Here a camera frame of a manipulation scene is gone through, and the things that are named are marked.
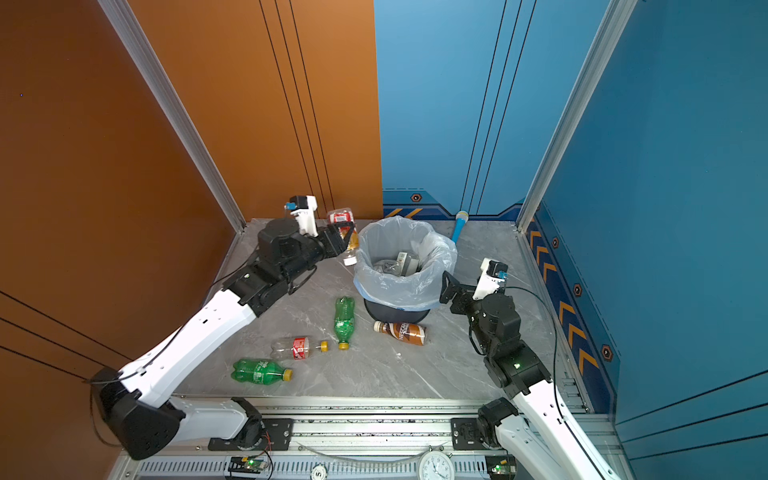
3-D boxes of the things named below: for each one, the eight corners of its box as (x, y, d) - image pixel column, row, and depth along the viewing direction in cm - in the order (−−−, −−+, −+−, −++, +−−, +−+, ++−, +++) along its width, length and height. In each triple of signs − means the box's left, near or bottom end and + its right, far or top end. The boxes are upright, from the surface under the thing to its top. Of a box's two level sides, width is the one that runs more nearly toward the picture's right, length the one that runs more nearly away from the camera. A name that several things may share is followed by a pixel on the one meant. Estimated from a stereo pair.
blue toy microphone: (445, 240, 117) (446, 234, 115) (457, 214, 126) (458, 209, 124) (457, 243, 116) (458, 238, 114) (468, 218, 125) (470, 212, 123)
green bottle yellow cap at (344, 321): (332, 349, 89) (330, 342, 85) (338, 304, 99) (336, 296, 95) (352, 349, 89) (350, 342, 85) (356, 304, 99) (355, 296, 95)
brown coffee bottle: (372, 339, 91) (371, 331, 86) (376, 325, 94) (375, 316, 89) (423, 349, 89) (425, 341, 84) (425, 334, 92) (427, 326, 87)
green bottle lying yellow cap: (235, 381, 83) (227, 375, 79) (245, 361, 87) (237, 355, 83) (289, 390, 82) (284, 385, 78) (296, 370, 85) (291, 364, 81)
